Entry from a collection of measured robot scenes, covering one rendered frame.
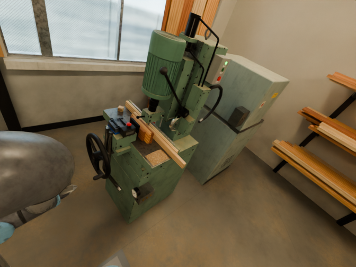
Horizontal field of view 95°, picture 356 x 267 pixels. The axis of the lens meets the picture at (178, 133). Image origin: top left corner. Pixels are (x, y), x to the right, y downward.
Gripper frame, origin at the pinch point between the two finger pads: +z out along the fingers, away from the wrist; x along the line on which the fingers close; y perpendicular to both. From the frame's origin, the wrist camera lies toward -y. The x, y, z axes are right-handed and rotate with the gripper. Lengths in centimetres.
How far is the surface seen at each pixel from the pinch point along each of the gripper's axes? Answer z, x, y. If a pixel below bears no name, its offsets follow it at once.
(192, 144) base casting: 75, -12, 37
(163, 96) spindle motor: 27, -1, 64
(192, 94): 44, -6, 73
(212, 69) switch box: 48, -6, 91
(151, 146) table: 34.4, -6.2, 32.4
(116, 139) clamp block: 14.2, 3.0, 31.3
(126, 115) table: 36, 29, 34
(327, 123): 198, -80, 118
